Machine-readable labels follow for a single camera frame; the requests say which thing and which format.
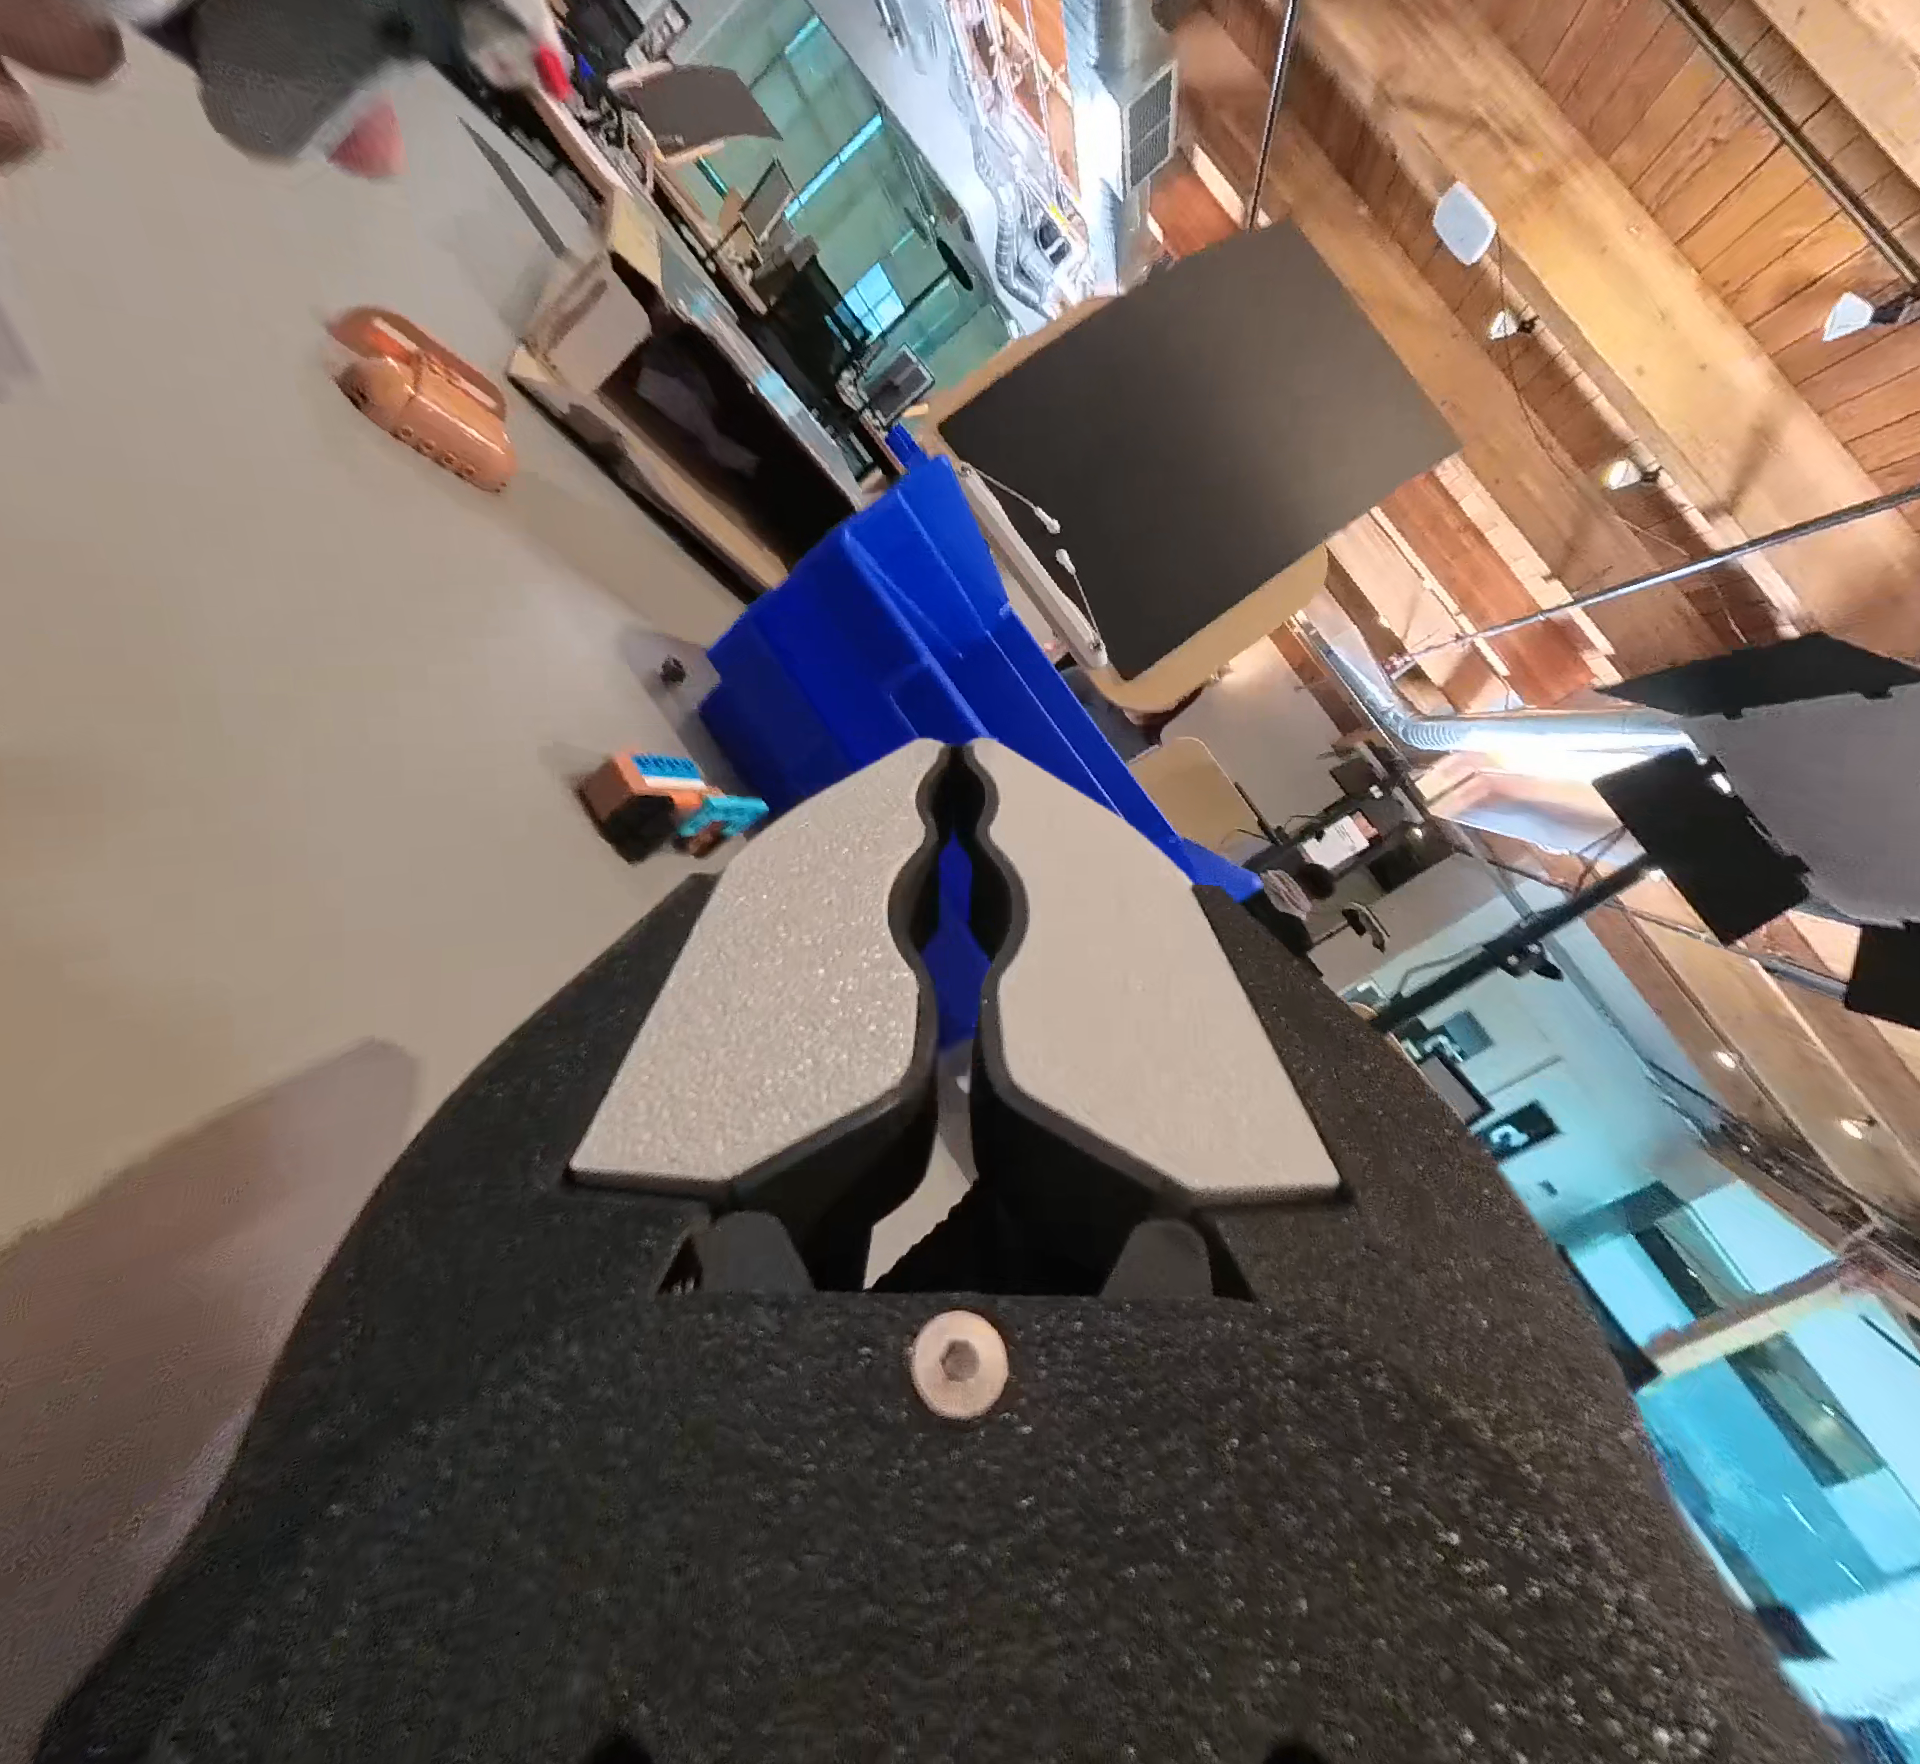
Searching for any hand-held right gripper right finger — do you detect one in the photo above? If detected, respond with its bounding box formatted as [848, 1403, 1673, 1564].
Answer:
[972, 737, 1341, 1226]

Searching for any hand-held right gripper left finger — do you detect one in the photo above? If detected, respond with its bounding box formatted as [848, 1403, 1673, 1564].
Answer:
[572, 737, 961, 1257]

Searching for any blue orange toy brick assembly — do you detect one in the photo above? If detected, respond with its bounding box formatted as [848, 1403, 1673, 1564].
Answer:
[578, 755, 773, 865]

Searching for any blue plastic bin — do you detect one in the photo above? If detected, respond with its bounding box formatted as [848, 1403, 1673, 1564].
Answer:
[701, 454, 1263, 1046]

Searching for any person's left hand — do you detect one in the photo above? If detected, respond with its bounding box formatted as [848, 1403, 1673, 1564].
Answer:
[0, 0, 127, 171]

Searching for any brown toy brick model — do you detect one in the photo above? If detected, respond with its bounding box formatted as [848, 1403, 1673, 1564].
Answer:
[327, 304, 519, 494]

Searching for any black panel with wooden edge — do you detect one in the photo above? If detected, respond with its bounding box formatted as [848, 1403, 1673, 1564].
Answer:
[929, 222, 1467, 716]

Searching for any studio light with black flaps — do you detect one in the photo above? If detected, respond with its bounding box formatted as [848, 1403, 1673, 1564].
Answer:
[1592, 630, 1920, 1032]

